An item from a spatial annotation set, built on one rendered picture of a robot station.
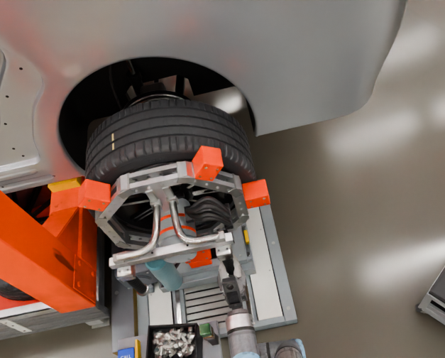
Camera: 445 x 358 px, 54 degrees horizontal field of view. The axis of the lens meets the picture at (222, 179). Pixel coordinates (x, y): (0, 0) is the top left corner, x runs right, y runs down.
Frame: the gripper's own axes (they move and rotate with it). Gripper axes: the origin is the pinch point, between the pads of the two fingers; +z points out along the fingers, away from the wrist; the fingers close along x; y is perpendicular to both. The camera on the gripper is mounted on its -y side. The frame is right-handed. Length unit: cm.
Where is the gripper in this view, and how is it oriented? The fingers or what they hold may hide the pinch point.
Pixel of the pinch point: (228, 258)
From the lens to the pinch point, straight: 158.3
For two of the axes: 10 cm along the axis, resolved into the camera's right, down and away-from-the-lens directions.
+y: 1.8, 5.3, 8.3
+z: -1.4, -8.2, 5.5
